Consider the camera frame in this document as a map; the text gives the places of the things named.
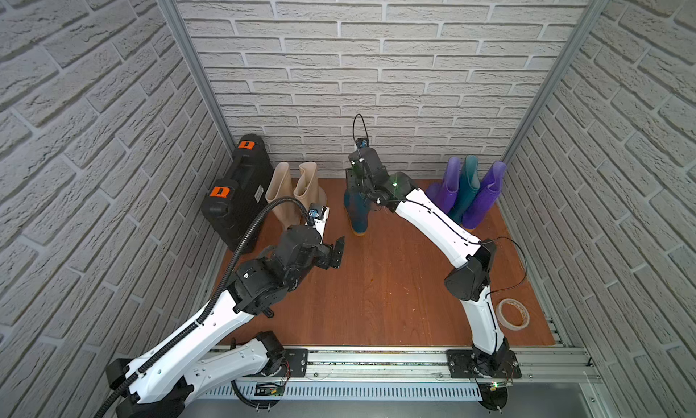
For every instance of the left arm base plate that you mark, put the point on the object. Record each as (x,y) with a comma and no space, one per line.
(293,363)

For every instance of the black plastic tool case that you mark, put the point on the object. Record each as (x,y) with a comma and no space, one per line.
(240,194)

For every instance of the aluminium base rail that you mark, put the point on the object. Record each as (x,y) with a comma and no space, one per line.
(433,364)

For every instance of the teal rain boot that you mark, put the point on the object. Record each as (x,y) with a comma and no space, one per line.
(469,186)
(357,206)

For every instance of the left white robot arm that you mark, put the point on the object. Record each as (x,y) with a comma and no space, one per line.
(175,373)

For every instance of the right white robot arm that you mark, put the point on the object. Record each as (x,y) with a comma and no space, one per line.
(471,258)

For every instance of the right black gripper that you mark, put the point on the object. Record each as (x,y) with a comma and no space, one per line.
(353,176)

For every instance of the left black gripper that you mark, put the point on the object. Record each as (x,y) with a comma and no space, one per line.
(329,254)

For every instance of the purple rain boot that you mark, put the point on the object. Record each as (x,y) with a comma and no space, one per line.
(444,194)
(490,188)

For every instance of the beige rain boot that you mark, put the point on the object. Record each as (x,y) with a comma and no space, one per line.
(308,191)
(280,187)

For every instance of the clear tape roll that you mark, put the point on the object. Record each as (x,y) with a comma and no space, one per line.
(512,314)

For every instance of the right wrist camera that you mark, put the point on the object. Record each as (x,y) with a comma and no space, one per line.
(362,142)

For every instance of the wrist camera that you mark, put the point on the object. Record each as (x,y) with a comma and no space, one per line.
(362,142)
(319,213)

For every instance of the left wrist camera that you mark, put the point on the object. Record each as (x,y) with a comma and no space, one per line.
(319,213)

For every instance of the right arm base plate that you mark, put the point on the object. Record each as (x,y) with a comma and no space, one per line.
(471,363)

